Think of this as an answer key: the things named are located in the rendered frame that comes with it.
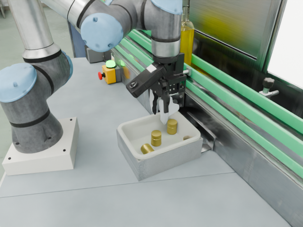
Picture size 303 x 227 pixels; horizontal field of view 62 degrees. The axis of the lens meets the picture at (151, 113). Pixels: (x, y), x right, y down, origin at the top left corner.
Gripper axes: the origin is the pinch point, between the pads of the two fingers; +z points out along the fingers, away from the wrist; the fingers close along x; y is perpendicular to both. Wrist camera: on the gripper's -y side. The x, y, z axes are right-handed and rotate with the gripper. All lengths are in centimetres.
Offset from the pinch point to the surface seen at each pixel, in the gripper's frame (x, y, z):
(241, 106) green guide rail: -16.2, 17.2, -7.4
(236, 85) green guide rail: -6.0, 25.0, -7.2
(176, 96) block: 8.3, 12.6, 0.9
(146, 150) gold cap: -4.4, -6.3, 7.9
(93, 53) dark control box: 77, 4, 7
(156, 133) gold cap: -0.2, -0.5, 6.7
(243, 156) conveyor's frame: -22.2, 15.2, 5.4
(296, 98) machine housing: -18.8, 37.4, -5.5
